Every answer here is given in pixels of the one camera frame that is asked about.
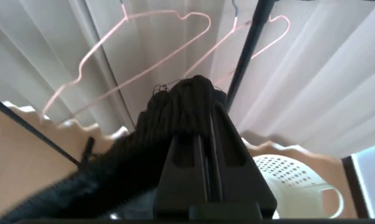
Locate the black garment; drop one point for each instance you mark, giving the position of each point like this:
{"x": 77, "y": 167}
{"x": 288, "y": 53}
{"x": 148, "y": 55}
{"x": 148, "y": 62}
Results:
{"x": 128, "y": 161}

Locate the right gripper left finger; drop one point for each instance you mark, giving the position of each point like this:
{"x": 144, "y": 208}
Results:
{"x": 175, "y": 193}

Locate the black clothes rack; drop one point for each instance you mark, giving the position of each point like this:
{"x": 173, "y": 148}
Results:
{"x": 249, "y": 46}

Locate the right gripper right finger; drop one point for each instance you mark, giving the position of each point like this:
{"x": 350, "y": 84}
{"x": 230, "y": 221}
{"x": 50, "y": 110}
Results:
{"x": 246, "y": 193}

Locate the white laundry basket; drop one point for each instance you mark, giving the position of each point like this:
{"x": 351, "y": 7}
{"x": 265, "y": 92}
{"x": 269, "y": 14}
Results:
{"x": 293, "y": 193}

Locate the pink clothes hanger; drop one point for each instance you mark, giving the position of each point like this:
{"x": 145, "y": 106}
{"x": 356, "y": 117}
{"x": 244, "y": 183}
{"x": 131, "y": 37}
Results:
{"x": 156, "y": 12}
{"x": 218, "y": 43}

